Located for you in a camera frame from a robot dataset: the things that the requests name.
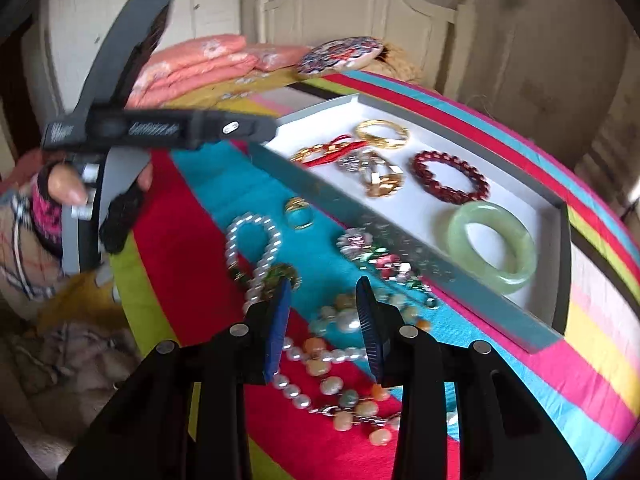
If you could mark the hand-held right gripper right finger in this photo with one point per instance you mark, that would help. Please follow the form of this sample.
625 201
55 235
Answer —
370 330

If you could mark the green gold brooch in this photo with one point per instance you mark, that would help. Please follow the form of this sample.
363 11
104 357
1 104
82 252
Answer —
295 275

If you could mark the white wooden headboard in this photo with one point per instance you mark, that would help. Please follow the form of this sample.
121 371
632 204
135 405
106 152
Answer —
360 5

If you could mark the round patterned cushion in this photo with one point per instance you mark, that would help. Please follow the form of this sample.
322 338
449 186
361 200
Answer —
340 55

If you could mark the pink folded quilt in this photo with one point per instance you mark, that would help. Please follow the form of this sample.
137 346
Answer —
200 65

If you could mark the gold bangle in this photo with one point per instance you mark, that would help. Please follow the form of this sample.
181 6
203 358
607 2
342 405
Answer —
372 127

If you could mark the yellow floral sheet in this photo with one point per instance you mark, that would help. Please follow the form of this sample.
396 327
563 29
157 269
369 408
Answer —
260 82

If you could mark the grey cardboard box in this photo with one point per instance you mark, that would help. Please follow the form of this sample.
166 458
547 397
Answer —
430 215

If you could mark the person's left hand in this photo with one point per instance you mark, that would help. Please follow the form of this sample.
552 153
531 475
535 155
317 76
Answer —
62 187

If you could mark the colourful striped bedsheet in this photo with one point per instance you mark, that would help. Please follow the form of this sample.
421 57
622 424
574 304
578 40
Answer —
190 270

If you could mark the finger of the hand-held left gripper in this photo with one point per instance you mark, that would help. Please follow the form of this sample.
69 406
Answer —
130 50

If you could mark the green jade bangle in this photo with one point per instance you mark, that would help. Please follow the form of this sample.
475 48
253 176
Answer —
520 270

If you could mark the white wardrobe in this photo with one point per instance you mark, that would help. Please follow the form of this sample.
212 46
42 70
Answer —
75 25

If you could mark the silver flower brooch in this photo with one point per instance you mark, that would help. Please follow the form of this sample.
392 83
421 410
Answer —
355 240

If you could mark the beige crumpled cloth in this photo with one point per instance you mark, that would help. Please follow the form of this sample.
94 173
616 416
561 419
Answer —
65 355

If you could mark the silver rhinestone brooch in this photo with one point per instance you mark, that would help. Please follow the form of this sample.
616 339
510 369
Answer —
357 165

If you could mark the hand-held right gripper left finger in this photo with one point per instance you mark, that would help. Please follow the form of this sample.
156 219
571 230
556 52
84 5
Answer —
277 330

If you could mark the pink floral pillow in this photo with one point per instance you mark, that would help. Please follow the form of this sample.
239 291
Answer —
280 55

